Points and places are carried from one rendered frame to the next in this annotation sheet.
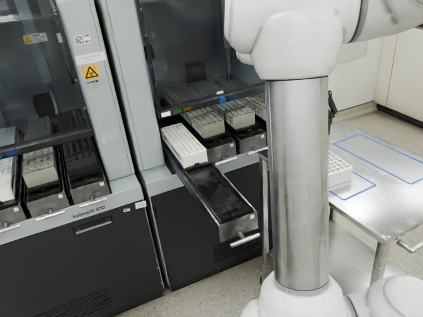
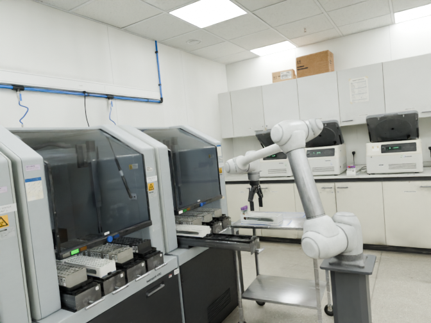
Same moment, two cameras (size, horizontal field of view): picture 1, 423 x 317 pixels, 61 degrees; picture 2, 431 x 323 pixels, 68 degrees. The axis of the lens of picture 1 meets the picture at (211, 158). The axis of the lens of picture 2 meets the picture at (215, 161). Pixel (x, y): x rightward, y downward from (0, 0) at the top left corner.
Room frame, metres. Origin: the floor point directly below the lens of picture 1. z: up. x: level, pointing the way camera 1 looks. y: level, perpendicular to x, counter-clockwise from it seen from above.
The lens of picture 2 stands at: (-0.56, 1.29, 1.42)
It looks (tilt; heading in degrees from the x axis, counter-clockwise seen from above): 3 degrees down; 322
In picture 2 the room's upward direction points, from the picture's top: 5 degrees counter-clockwise
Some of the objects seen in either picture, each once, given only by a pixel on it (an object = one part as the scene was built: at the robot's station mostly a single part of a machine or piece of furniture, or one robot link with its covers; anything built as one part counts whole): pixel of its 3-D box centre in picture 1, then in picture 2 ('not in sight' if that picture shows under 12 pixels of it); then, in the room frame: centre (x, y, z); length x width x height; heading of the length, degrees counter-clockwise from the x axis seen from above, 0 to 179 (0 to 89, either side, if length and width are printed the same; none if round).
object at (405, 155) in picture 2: not in sight; (393, 141); (1.14, -2.74, 1.25); 0.62 x 0.56 x 0.69; 110
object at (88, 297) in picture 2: not in sight; (48, 284); (1.28, 1.01, 0.78); 0.73 x 0.14 x 0.09; 21
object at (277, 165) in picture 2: not in sight; (278, 152); (2.48, -2.23, 1.22); 0.62 x 0.56 x 0.64; 109
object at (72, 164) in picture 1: (82, 164); (143, 247); (1.22, 0.50, 0.85); 0.12 x 0.02 x 0.06; 111
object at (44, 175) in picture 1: (41, 176); (124, 256); (1.17, 0.65, 0.85); 0.12 x 0.02 x 0.06; 111
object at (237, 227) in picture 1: (200, 176); (211, 240); (1.16, 0.05, 0.78); 0.73 x 0.14 x 0.09; 21
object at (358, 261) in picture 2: not in sight; (348, 254); (0.41, -0.36, 0.73); 0.22 x 0.18 x 0.06; 111
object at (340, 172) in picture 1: (313, 158); (261, 218); (1.08, -0.36, 0.85); 0.30 x 0.10 x 0.06; 17
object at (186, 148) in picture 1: (182, 144); (188, 231); (1.33, 0.11, 0.83); 0.30 x 0.10 x 0.06; 21
